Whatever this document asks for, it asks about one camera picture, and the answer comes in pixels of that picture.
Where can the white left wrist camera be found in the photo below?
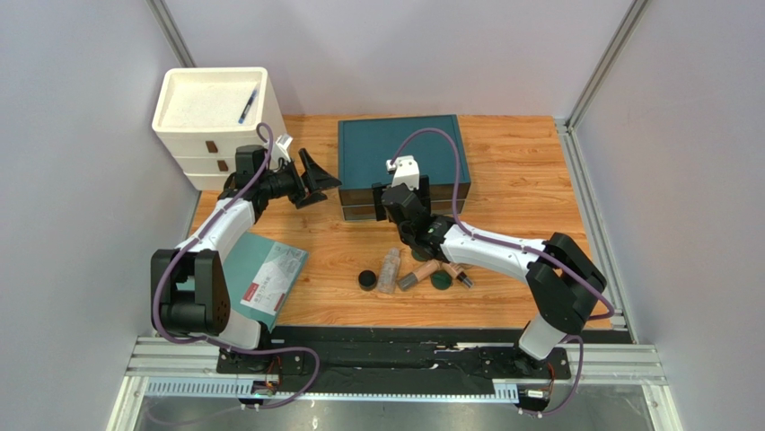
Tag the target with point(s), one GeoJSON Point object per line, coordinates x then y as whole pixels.
{"type": "Point", "coordinates": [282, 148]}

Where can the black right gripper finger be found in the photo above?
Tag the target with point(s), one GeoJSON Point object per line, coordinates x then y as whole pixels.
{"type": "Point", "coordinates": [379, 210]}
{"type": "Point", "coordinates": [424, 191]}

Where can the green round compact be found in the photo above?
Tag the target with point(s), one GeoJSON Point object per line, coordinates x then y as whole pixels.
{"type": "Point", "coordinates": [421, 254]}
{"type": "Point", "coordinates": [441, 280]}

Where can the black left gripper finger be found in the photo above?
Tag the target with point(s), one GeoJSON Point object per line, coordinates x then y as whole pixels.
{"type": "Point", "coordinates": [311, 199]}
{"type": "Point", "coordinates": [314, 177]}

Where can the white drawer cabinet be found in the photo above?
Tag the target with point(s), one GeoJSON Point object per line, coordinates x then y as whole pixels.
{"type": "Point", "coordinates": [196, 119]}

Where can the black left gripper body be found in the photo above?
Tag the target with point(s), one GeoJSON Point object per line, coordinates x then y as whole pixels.
{"type": "Point", "coordinates": [294, 187]}

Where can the black round jar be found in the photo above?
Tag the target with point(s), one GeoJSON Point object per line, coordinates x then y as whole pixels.
{"type": "Point", "coordinates": [367, 280]}

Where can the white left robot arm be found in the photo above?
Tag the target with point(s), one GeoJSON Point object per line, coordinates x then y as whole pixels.
{"type": "Point", "coordinates": [189, 295]}

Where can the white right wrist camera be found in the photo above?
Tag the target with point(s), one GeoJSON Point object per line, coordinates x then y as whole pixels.
{"type": "Point", "coordinates": [404, 171]}

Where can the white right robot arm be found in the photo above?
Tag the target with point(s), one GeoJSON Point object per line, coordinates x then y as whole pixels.
{"type": "Point", "coordinates": [565, 284]}

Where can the beige tube grey cap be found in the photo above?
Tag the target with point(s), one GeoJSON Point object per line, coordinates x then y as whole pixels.
{"type": "Point", "coordinates": [418, 274]}

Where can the aluminium frame rail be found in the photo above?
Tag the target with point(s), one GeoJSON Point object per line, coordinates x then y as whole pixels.
{"type": "Point", "coordinates": [598, 358]}

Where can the clear plastic bottle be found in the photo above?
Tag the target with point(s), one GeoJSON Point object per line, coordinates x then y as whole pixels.
{"type": "Point", "coordinates": [388, 274]}

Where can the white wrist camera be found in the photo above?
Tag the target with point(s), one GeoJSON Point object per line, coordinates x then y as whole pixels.
{"type": "Point", "coordinates": [404, 171]}
{"type": "Point", "coordinates": [282, 148]}

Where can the blue pen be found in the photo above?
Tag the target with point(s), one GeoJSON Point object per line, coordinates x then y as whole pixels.
{"type": "Point", "coordinates": [248, 105]}

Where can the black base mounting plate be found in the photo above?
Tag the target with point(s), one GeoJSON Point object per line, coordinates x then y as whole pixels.
{"type": "Point", "coordinates": [397, 361]}

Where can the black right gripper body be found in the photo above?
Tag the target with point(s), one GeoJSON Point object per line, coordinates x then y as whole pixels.
{"type": "Point", "coordinates": [424, 195]}

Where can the teal booklet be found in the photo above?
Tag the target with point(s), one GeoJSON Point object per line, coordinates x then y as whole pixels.
{"type": "Point", "coordinates": [260, 274]}

